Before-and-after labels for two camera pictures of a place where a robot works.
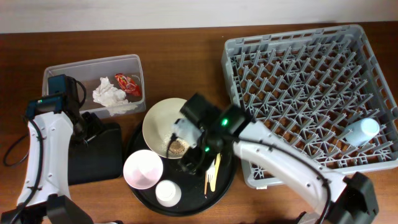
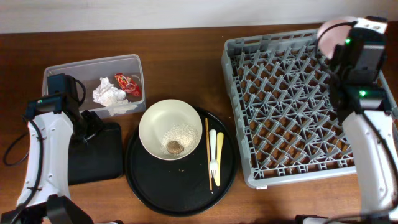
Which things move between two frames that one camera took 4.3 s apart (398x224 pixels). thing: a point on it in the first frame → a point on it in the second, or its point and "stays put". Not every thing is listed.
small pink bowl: (143, 169) → (333, 36)
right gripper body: (200, 155) → (335, 74)
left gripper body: (88, 128) stays put
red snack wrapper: (128, 84) stays put
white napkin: (106, 94) stays put
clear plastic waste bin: (112, 86) stays put
